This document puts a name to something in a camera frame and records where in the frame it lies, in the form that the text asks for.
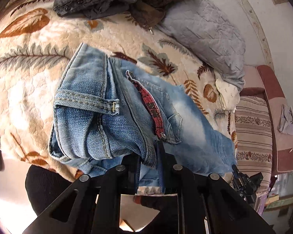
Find leaf pattern fleece blanket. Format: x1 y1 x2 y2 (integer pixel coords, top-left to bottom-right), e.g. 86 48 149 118
0 0 237 181

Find white patterned pillow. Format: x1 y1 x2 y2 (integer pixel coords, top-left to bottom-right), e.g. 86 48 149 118
215 78 240 113

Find grey quilted pillow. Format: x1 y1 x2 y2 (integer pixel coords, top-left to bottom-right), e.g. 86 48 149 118
157 0 246 90

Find light blue denim jeans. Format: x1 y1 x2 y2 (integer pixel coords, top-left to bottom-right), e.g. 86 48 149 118
49 43 236 188

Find striped floral bed cover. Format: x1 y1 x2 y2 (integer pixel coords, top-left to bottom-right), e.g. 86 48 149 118
231 96 272 196

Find grey cloth on headboard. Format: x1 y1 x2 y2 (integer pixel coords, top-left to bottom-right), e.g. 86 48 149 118
278 104 293 135

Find dark grey denim garment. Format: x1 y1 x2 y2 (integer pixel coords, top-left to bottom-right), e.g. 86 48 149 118
53 0 137 20

